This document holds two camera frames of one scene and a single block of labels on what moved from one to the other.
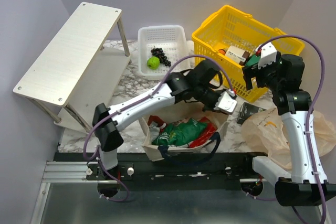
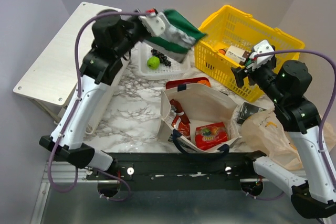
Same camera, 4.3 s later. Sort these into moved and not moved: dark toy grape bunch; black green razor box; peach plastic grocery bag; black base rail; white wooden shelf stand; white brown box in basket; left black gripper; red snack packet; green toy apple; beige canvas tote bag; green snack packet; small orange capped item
Moved: left black gripper; beige canvas tote bag; green snack packet; red snack packet
Not moved: peach plastic grocery bag; green toy apple; black green razor box; small orange capped item; white brown box in basket; dark toy grape bunch; black base rail; white wooden shelf stand
